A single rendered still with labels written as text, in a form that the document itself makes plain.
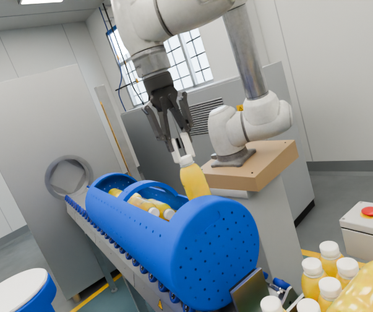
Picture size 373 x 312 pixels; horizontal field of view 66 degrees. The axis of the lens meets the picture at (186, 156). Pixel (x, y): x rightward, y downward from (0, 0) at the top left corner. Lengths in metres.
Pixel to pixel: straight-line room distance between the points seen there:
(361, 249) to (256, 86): 0.76
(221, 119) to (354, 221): 0.77
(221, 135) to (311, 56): 2.29
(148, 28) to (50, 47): 5.67
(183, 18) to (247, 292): 0.64
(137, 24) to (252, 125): 0.77
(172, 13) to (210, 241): 0.53
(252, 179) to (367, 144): 2.44
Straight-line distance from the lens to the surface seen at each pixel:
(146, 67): 0.72
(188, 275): 0.73
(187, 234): 0.69
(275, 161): 1.37
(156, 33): 0.72
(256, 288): 0.77
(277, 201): 1.53
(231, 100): 2.51
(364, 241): 0.79
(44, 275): 1.26
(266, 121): 1.31
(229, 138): 1.35
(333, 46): 3.42
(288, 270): 1.69
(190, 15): 0.69
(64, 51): 6.42
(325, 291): 0.65
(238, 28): 1.24
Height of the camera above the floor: 1.51
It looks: 13 degrees down
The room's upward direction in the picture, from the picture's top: 19 degrees counter-clockwise
